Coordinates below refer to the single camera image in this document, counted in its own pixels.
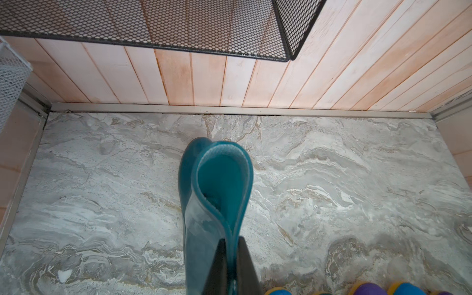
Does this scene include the black mesh wall basket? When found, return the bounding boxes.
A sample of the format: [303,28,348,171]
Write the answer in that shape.
[1,0,325,62]

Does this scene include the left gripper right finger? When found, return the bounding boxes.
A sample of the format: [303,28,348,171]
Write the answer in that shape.
[236,236,263,295]

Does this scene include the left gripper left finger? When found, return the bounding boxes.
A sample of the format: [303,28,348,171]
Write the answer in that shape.
[202,239,228,295]

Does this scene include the white wire wall shelf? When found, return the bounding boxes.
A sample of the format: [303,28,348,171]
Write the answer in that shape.
[0,38,33,131]

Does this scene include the blue rain boot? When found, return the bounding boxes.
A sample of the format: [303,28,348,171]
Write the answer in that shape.
[387,282,426,295]
[264,287,292,295]

